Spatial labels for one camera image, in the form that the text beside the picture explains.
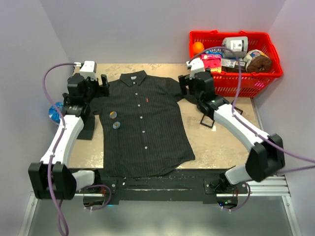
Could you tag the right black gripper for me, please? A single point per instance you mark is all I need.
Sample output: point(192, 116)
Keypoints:
point(184, 81)

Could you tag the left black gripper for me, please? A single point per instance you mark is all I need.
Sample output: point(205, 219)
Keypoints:
point(102, 91)

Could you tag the black pinstriped button shirt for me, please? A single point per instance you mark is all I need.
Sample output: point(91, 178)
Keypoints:
point(151, 140)

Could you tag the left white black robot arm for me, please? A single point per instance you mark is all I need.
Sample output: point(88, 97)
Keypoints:
point(51, 174)

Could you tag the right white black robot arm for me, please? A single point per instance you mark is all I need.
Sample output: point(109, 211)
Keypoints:
point(265, 155)

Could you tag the black framed brooch card left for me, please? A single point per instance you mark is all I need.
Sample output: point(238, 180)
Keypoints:
point(207, 122)

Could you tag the pink snack box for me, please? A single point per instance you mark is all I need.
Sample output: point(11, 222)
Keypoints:
point(212, 61)

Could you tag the orange fruit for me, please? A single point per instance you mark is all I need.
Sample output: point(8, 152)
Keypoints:
point(197, 48)

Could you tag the blue white barcode box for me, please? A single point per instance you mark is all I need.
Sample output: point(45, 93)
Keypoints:
point(232, 65)

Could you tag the blue wrapped round package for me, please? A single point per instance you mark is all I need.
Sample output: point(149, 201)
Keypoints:
point(53, 113)

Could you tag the grey labelled bag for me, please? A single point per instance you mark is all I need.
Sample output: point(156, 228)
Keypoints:
point(239, 45)

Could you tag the white round labelled package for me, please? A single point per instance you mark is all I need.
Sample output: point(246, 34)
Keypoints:
point(254, 54)

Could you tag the brown doughnut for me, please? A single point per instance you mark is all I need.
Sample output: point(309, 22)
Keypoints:
point(259, 64)

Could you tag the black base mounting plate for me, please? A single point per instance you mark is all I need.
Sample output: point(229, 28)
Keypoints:
point(180, 185)

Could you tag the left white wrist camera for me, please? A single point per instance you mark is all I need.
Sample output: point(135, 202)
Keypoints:
point(87, 69)

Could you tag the aluminium frame rail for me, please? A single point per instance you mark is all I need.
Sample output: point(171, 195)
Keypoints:
point(278, 187)

